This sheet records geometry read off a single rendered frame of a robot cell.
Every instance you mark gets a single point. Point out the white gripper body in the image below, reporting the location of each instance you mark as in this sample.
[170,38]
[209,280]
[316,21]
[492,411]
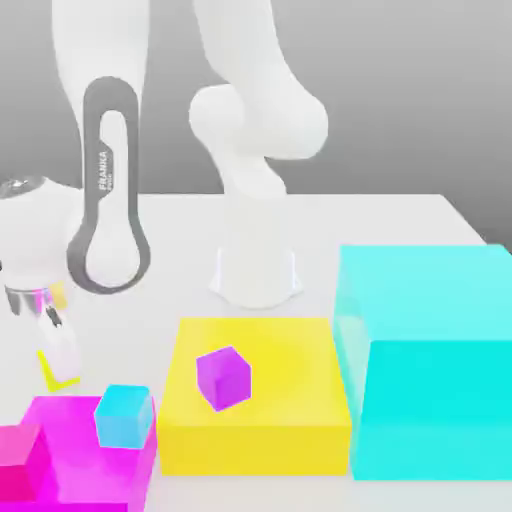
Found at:
[62,354]

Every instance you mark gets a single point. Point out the small yellow cube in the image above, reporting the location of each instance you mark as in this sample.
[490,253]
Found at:
[52,382]

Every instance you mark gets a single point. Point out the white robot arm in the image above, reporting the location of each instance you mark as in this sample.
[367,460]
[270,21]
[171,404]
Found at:
[256,132]

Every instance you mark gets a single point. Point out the small light blue cube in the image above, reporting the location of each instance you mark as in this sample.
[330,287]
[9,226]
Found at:
[124,418]

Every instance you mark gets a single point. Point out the small pink cube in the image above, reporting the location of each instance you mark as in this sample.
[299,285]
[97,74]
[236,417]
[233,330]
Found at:
[18,456]

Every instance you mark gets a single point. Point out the small purple cube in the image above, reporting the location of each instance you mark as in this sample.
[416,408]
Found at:
[224,378]

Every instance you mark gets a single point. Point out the large magenta box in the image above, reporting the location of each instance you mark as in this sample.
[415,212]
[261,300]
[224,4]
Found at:
[84,468]

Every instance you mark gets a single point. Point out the large yellow box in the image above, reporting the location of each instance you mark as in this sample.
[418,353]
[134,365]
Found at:
[256,400]

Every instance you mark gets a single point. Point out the large cyan box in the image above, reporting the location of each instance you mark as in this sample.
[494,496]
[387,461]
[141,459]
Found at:
[432,360]

